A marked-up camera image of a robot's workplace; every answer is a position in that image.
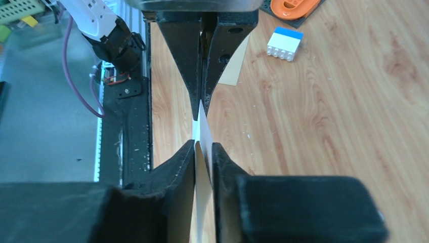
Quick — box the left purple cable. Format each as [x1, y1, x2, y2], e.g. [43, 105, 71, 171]
[61, 15, 105, 118]

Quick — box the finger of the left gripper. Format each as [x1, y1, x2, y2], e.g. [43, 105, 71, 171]
[156, 12, 202, 120]
[201, 12, 259, 113]

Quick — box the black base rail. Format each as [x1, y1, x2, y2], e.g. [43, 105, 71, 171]
[94, 66, 153, 187]

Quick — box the brown paper envelope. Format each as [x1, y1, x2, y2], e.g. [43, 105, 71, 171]
[218, 34, 250, 86]

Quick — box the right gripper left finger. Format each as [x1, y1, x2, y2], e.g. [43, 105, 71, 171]
[1, 140, 195, 242]

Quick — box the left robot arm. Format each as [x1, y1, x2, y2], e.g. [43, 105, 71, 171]
[62, 1, 262, 120]

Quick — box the blue white toy block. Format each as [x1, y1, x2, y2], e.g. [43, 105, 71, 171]
[266, 26, 304, 62]

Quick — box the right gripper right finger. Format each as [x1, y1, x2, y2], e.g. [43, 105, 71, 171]
[212, 143, 389, 242]

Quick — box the beige letter paper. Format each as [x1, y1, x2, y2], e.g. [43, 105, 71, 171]
[191, 101, 216, 242]

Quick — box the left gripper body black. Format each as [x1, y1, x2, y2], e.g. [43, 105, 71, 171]
[125, 0, 263, 12]

